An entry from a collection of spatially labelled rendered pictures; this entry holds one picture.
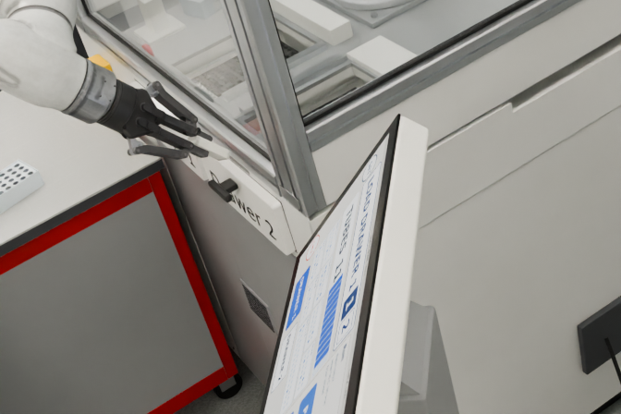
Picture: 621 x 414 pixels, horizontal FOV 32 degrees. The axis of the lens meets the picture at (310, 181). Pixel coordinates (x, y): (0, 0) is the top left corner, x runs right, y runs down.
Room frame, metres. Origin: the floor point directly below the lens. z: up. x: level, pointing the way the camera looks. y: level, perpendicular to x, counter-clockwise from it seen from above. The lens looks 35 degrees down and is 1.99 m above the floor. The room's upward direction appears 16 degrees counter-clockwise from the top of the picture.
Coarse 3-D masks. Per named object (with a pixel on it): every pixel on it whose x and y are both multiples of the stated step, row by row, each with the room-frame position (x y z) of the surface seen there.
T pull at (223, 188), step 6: (210, 180) 1.61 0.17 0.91; (228, 180) 1.60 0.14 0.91; (210, 186) 1.60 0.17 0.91; (216, 186) 1.59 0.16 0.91; (222, 186) 1.59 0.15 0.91; (228, 186) 1.58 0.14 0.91; (234, 186) 1.58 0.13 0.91; (216, 192) 1.58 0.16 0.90; (222, 192) 1.56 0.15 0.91; (228, 192) 1.57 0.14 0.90; (222, 198) 1.56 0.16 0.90; (228, 198) 1.55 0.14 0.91
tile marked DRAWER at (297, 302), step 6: (306, 270) 1.18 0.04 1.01; (306, 276) 1.16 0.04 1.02; (300, 282) 1.17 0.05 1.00; (306, 282) 1.15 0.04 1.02; (300, 288) 1.15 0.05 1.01; (294, 294) 1.17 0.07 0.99; (300, 294) 1.14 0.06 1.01; (294, 300) 1.15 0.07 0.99; (300, 300) 1.12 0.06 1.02; (294, 306) 1.13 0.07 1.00; (300, 306) 1.10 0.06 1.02; (294, 312) 1.11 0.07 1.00; (288, 318) 1.12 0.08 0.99; (294, 318) 1.10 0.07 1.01; (288, 324) 1.10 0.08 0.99
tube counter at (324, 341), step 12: (336, 264) 1.06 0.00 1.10; (336, 276) 1.03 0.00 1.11; (336, 288) 1.00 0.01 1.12; (336, 300) 0.98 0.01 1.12; (324, 312) 0.99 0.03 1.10; (324, 324) 0.96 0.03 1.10; (324, 336) 0.94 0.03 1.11; (324, 348) 0.91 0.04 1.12; (324, 360) 0.89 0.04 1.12; (312, 372) 0.90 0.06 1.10
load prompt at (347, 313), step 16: (368, 192) 1.12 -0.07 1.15; (368, 208) 1.08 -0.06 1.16; (368, 224) 1.04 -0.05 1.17; (368, 240) 1.00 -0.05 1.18; (352, 256) 1.02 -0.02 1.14; (352, 272) 0.99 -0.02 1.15; (352, 288) 0.95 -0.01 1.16; (352, 304) 0.92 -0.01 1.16; (352, 320) 0.89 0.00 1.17; (336, 336) 0.90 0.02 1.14
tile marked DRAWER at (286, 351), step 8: (296, 328) 1.06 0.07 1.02; (288, 336) 1.07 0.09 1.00; (288, 344) 1.05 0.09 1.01; (280, 352) 1.06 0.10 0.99; (288, 352) 1.03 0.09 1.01; (280, 360) 1.04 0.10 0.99; (288, 360) 1.01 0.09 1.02; (280, 368) 1.02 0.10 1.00; (280, 376) 1.00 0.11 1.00; (272, 392) 0.99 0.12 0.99
